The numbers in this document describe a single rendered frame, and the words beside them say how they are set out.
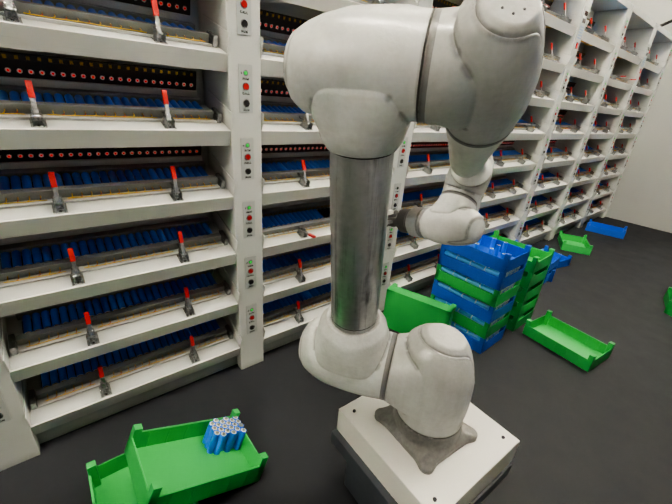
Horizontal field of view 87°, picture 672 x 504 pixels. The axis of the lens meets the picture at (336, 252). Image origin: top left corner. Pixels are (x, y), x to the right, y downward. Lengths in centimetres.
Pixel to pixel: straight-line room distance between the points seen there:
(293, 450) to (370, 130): 99
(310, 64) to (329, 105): 5
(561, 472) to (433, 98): 121
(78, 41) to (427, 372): 100
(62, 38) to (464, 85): 82
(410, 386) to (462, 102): 55
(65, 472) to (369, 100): 122
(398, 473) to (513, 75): 75
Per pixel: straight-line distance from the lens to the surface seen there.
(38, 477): 137
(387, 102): 48
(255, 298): 132
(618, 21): 345
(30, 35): 102
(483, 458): 97
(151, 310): 128
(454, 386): 79
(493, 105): 49
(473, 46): 45
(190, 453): 119
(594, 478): 148
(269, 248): 126
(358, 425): 94
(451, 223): 95
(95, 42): 102
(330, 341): 76
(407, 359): 78
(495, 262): 155
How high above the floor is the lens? 99
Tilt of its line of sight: 24 degrees down
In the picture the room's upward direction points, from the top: 5 degrees clockwise
